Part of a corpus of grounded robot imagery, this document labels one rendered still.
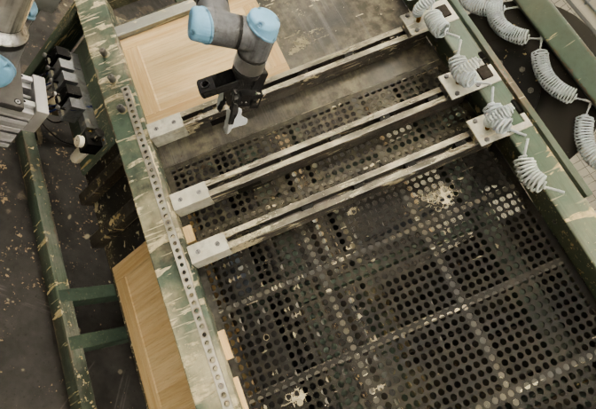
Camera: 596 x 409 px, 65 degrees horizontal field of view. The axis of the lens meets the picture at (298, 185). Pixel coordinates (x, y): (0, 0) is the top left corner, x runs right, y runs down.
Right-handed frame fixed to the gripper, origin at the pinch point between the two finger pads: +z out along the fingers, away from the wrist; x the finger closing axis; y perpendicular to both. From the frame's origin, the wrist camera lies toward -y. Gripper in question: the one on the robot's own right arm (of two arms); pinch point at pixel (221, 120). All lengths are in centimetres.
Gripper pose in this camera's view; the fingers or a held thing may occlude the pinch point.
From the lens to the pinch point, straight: 132.2
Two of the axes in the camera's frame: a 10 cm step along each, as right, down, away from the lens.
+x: -3.2, -8.4, 4.3
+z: -3.5, 5.3, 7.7
